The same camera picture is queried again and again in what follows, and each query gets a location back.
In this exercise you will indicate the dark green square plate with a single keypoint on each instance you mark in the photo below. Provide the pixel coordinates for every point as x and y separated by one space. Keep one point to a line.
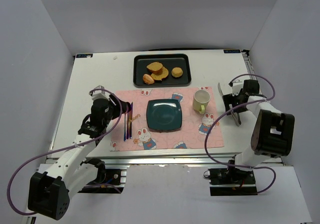
164 115

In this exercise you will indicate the black baking tray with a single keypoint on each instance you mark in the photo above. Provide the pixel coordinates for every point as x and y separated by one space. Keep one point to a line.
169 61

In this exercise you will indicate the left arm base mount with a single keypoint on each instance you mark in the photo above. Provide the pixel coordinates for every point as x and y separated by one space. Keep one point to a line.
108 180

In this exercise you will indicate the round yellow bun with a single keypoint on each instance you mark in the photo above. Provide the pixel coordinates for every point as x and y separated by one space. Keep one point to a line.
177 72

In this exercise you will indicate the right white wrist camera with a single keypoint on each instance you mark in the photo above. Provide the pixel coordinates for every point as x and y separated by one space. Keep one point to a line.
236 86

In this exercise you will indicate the iridescent knife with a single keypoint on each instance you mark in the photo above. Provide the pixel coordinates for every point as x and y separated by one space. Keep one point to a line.
131 118

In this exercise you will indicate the small oval sesame bun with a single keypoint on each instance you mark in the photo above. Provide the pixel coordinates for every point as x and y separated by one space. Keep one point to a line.
147 79

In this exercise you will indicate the bread slice top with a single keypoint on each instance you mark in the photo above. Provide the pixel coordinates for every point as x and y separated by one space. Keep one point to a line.
155 67

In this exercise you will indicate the pink bunny placemat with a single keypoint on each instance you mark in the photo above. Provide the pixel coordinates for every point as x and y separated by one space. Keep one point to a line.
194 128

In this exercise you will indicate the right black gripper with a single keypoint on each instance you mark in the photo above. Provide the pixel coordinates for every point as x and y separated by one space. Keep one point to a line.
233 100

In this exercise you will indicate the bread slice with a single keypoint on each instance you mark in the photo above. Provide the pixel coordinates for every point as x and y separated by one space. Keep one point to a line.
155 67
163 75

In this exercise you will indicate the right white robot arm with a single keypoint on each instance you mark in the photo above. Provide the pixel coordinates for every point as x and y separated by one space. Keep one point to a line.
273 131

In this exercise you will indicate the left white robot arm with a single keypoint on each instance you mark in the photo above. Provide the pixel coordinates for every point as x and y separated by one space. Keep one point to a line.
51 191

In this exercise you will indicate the pale green mug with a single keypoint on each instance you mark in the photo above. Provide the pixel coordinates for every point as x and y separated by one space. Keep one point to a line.
201 99

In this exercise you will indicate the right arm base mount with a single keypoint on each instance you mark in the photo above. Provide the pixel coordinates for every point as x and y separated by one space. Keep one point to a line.
231 181

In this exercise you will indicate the bread slice bottom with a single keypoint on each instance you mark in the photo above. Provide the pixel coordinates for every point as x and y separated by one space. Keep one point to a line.
163 75

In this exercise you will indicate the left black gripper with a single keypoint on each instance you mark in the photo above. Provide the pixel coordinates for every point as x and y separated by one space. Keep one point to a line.
122 107

